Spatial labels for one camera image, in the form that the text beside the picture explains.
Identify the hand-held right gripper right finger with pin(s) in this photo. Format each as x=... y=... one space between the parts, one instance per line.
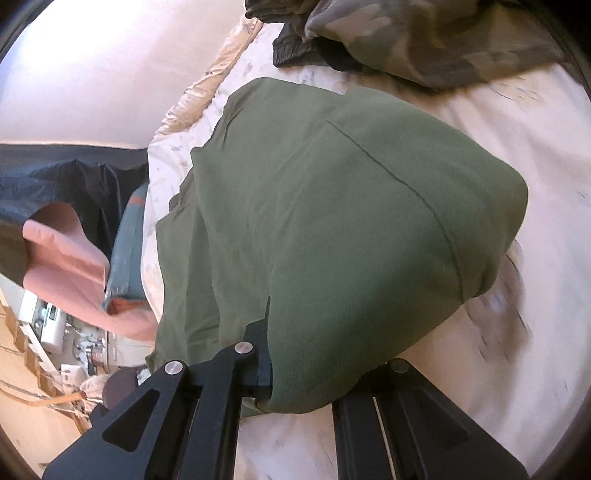
x=355 y=424

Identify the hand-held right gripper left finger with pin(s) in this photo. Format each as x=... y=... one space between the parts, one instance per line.
x=261 y=369

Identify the olive green pants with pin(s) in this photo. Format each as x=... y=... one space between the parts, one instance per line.
x=323 y=230

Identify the camouflage pants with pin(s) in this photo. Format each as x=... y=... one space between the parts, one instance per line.
x=438 y=37

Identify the dark brown chair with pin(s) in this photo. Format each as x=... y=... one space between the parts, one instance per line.
x=124 y=387

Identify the blue cloth with orange trim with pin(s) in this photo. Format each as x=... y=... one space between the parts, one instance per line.
x=127 y=240

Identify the person's pink garment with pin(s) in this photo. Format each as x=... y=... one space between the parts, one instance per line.
x=69 y=267

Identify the white appliance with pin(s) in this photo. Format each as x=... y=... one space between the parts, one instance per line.
x=46 y=323

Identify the person's black top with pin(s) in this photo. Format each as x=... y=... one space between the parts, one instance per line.
x=69 y=184

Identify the white printed bedsheet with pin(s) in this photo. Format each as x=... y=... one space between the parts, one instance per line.
x=531 y=138

